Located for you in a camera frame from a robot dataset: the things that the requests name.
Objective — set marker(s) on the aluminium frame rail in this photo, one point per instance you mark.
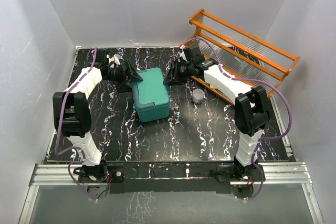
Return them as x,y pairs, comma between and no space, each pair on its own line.
285,196

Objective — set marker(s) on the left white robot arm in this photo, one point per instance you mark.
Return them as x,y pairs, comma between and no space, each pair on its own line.
72,117

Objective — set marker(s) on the black front base bar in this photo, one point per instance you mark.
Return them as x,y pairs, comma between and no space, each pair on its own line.
130,177

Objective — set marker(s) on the orange wooden shelf rack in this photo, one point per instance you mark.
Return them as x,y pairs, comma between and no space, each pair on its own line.
241,53

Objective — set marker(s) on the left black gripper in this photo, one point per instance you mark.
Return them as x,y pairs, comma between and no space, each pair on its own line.
132,75

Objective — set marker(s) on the clear round plastic jar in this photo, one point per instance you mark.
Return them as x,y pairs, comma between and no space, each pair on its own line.
197,96

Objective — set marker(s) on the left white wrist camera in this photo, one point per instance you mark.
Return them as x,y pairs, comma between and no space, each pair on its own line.
113,61

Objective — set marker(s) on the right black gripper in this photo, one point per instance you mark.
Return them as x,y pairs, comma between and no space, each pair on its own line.
171,79

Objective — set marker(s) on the green medicine kit box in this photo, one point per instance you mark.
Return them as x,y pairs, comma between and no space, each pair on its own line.
151,97

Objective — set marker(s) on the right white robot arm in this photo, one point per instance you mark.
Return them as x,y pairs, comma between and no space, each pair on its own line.
251,106

